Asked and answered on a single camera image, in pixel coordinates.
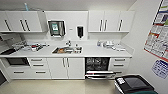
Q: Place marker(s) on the stainless steel dishwasher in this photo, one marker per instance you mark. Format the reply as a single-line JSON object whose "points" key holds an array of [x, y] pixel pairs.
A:
{"points": [[96, 68]]}

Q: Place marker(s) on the stainless steel sink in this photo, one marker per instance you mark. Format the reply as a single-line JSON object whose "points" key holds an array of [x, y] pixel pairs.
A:
{"points": [[78, 50]]}

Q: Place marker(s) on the blue dish soap bottle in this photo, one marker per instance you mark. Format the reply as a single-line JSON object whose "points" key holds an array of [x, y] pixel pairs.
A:
{"points": [[99, 43]]}

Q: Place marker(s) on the black soap dispenser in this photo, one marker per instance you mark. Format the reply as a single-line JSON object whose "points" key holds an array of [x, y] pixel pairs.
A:
{"points": [[80, 31]]}

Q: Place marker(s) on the chrome faucet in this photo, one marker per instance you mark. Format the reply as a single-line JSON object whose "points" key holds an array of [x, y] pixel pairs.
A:
{"points": [[68, 43]]}

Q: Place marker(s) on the orange bowl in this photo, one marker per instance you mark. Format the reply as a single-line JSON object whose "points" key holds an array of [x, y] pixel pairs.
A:
{"points": [[61, 50]]}

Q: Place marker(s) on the white two-door sink cabinet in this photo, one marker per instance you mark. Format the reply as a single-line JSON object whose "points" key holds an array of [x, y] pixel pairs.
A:
{"points": [[66, 68]]}

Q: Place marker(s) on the steel paper towel dispenser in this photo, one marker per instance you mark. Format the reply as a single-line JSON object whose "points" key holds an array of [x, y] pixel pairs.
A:
{"points": [[56, 28]]}

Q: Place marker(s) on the narrow white drawer unit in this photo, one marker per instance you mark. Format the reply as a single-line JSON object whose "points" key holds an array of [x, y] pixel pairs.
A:
{"points": [[119, 65]]}

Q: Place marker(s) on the wide white drawer unit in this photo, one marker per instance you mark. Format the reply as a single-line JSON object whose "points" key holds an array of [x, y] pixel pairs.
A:
{"points": [[36, 68]]}

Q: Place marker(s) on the grey bin black lid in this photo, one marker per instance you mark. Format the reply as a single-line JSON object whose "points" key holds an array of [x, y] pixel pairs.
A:
{"points": [[133, 83]]}

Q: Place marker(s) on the black built-in microwave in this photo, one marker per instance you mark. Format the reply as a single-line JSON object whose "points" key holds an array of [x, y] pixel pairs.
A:
{"points": [[16, 61]]}

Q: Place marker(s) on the small teal bottle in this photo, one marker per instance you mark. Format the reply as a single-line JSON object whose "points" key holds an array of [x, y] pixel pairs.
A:
{"points": [[25, 6]]}

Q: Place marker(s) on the grey bin green lid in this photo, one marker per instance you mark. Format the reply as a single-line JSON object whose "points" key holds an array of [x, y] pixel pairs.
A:
{"points": [[145, 92]]}

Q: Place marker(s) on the white wall cabinet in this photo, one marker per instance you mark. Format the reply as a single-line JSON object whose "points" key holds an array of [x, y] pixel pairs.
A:
{"points": [[110, 20], [21, 21]]}

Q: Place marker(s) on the large white wall poster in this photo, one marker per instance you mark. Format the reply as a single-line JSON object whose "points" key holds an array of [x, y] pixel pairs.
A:
{"points": [[158, 30]]}

